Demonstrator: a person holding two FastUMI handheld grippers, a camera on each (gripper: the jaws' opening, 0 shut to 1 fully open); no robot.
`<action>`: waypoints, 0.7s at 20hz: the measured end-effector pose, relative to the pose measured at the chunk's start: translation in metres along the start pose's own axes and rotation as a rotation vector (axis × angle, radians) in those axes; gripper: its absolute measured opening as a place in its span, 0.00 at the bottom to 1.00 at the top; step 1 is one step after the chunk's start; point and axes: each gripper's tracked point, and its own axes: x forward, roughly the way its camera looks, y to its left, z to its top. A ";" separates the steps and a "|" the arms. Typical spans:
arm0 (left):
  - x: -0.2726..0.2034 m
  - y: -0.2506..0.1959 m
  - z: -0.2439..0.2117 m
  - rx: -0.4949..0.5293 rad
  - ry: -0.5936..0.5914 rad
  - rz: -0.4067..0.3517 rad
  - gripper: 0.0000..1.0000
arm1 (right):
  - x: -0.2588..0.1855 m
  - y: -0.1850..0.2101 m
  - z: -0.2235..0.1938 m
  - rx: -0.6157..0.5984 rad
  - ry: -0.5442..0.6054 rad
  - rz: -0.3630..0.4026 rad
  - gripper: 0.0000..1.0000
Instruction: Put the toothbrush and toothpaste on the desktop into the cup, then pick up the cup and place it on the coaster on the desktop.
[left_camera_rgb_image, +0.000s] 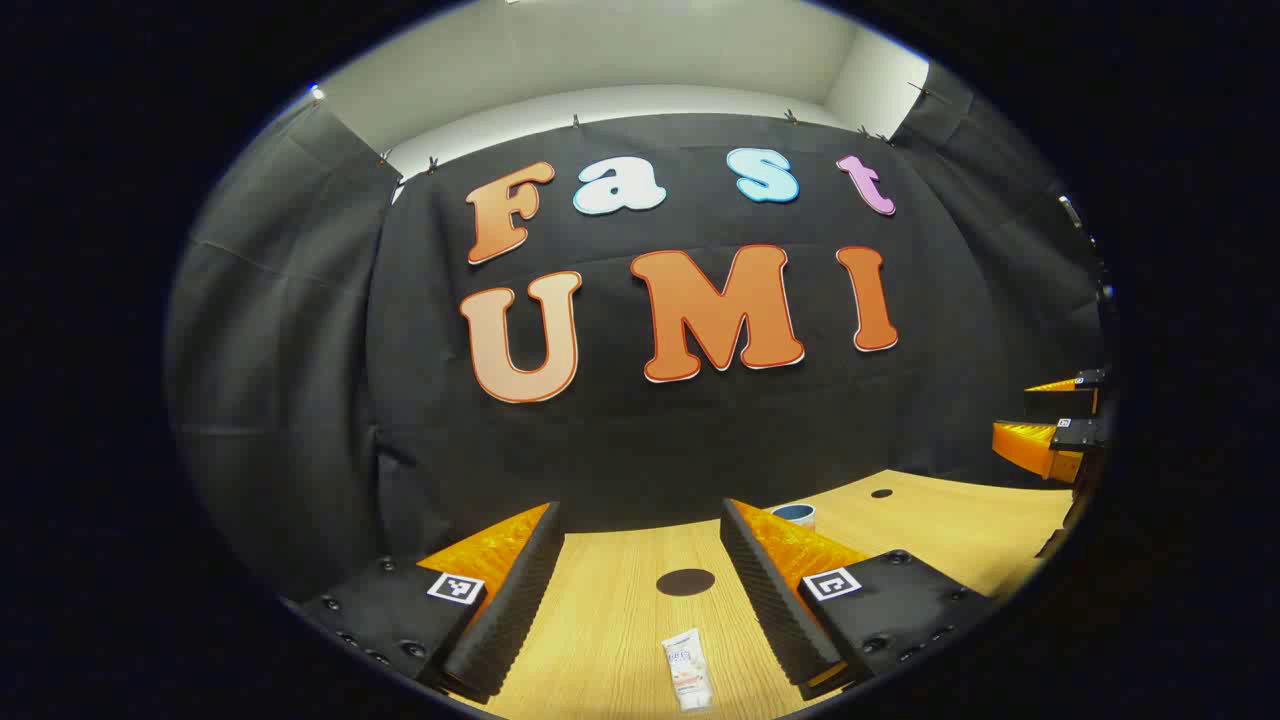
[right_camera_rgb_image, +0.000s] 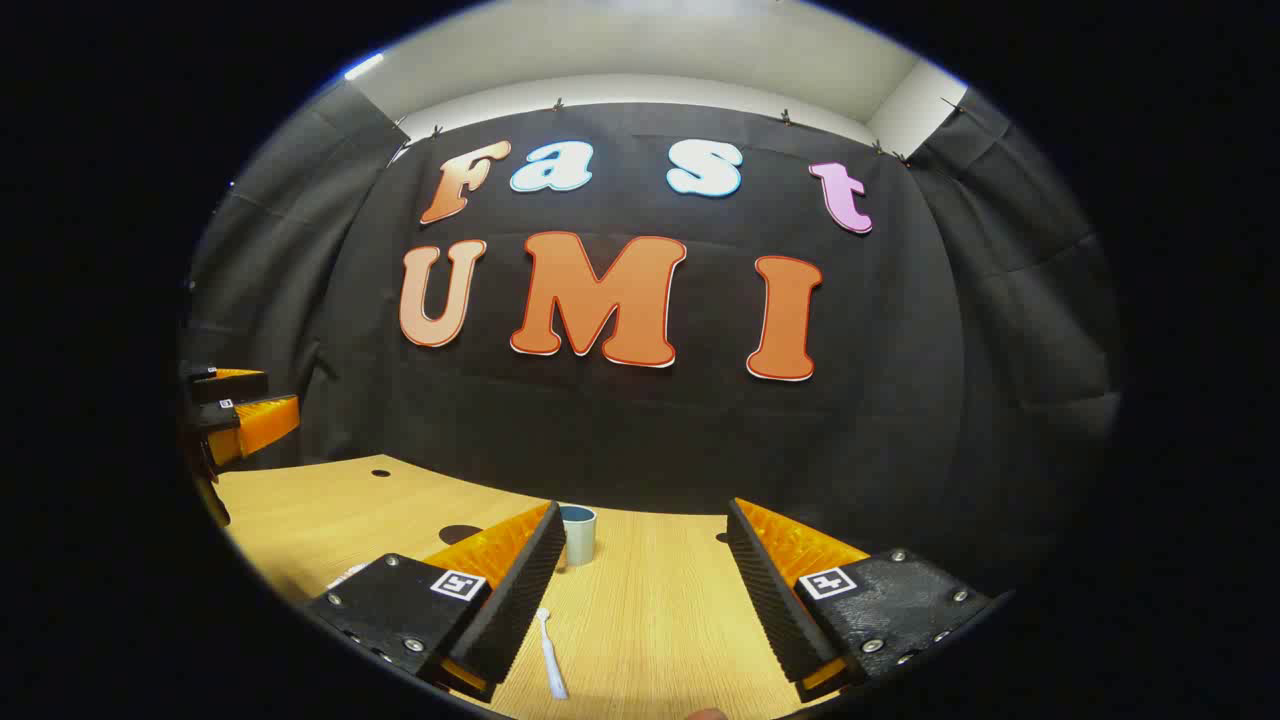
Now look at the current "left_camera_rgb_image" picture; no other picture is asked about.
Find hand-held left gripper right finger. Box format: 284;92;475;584
720;497;1001;701

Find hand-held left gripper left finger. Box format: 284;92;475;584
300;502;566;706

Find white toothpaste tube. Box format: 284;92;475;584
661;628;714;712

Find wooden desktop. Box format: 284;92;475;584
450;468;1076;720

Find black backdrop cloth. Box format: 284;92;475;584
165;95;1111;601

